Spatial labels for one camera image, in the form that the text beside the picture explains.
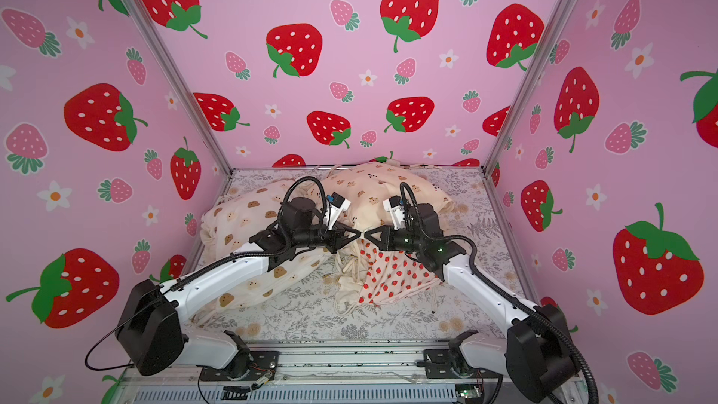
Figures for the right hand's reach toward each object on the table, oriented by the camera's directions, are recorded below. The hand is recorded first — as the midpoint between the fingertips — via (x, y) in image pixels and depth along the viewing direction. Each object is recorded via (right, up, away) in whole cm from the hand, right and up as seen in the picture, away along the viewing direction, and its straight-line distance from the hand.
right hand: (362, 239), depth 75 cm
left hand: (0, +1, +1) cm, 2 cm away
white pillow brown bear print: (-46, +1, +17) cm, 49 cm away
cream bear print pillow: (+1, +15, +13) cm, 19 cm away
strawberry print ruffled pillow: (+1, -14, +13) cm, 19 cm away
